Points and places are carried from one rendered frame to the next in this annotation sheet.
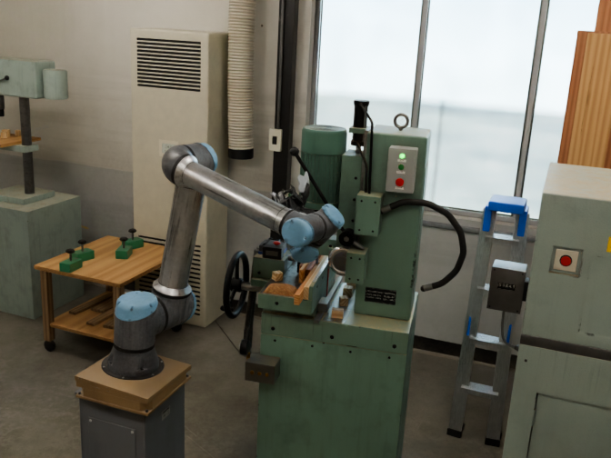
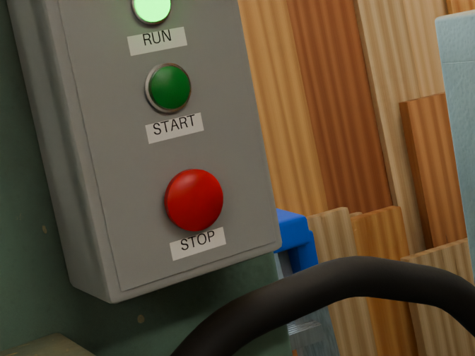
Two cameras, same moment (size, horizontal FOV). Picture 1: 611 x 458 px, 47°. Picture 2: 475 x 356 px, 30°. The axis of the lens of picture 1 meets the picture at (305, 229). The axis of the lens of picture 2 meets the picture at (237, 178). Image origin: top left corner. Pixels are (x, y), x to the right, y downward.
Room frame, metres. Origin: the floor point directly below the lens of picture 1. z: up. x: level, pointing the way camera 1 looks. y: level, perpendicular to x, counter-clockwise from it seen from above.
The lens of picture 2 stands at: (2.16, -0.07, 1.43)
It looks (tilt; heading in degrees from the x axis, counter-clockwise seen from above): 9 degrees down; 319
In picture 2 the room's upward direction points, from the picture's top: 11 degrees counter-clockwise
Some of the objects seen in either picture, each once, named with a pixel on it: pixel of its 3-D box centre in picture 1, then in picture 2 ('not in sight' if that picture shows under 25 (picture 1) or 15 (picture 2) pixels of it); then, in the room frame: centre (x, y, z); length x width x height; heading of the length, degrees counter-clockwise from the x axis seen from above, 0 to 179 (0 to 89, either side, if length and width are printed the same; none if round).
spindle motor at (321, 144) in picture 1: (322, 167); not in sight; (2.73, -0.05, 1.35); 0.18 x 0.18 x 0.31
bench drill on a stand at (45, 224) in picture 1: (30, 185); not in sight; (4.38, 1.76, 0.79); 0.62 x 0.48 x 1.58; 68
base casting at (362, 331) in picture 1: (343, 312); not in sight; (2.71, -0.17, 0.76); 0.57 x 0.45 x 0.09; 78
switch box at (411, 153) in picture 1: (401, 169); (147, 119); (2.53, -0.34, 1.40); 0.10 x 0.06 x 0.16; 78
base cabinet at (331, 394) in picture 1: (336, 397); not in sight; (2.71, -0.17, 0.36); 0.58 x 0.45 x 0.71; 78
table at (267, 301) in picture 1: (292, 276); not in sight; (2.78, 0.05, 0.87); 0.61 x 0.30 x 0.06; 168
